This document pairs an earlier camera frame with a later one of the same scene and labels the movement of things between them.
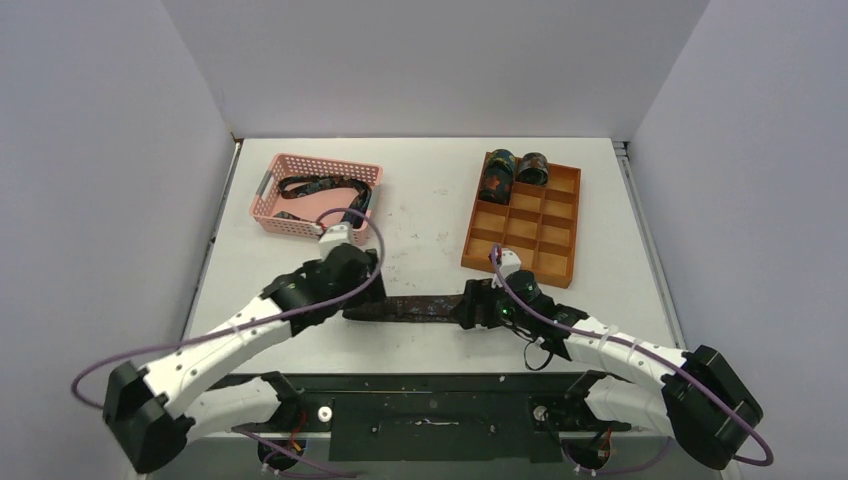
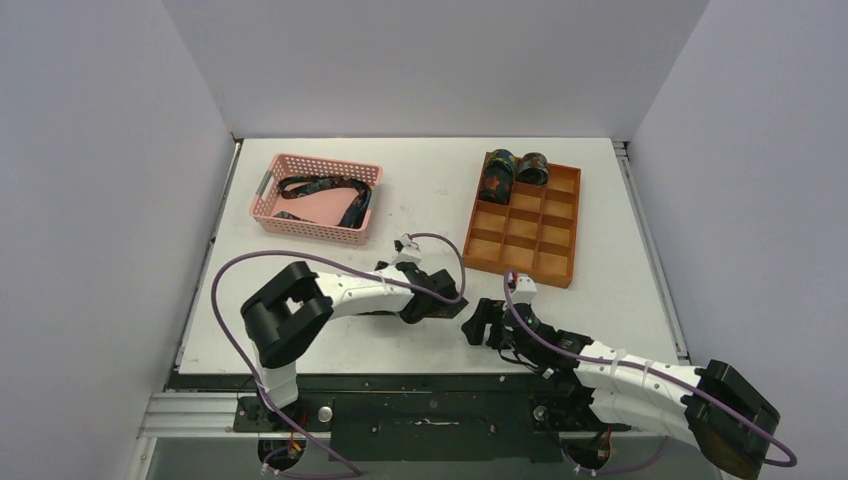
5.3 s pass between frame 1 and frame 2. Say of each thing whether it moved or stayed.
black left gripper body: moved
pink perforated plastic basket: stayed
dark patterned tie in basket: stayed
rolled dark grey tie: stayed
